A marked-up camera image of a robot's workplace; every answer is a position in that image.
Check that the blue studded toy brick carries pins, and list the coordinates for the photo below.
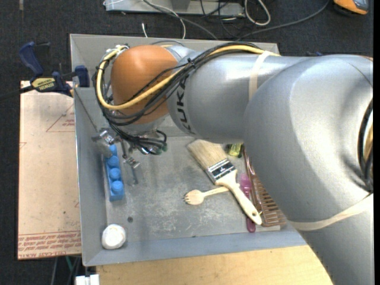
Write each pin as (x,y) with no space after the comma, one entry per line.
(115,186)

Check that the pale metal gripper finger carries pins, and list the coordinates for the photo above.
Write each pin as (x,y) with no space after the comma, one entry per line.
(133,171)
(104,147)

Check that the brown plastic comb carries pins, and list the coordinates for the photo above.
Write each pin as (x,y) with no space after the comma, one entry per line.
(268,206)

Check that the brown cardboard board red print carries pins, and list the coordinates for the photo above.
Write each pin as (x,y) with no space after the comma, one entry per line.
(47,174)

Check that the small wooden spork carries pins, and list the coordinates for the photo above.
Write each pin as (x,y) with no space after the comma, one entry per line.
(196,197)

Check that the grey metal bin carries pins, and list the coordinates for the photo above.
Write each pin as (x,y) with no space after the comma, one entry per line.
(166,194)

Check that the white round lump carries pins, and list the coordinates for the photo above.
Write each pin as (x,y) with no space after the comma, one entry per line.
(113,237)

